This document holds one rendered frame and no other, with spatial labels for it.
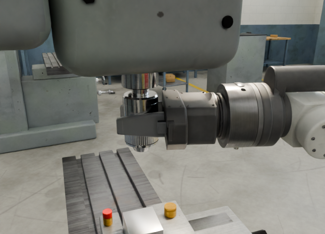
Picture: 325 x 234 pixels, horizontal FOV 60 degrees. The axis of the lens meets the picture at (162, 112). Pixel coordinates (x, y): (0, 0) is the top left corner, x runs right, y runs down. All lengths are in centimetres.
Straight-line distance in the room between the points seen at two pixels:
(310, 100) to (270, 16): 864
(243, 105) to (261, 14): 849
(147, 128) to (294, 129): 19
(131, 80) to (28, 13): 16
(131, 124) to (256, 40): 482
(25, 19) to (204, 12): 15
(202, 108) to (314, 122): 13
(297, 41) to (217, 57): 954
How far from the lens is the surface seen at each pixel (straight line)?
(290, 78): 38
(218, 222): 60
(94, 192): 81
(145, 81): 35
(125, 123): 35
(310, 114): 39
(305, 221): 237
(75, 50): 25
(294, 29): 967
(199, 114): 34
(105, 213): 51
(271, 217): 230
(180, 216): 54
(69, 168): 94
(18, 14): 23
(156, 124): 35
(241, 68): 500
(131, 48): 26
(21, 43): 23
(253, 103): 36
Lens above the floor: 136
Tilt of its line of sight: 18 degrees down
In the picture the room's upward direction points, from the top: straight up
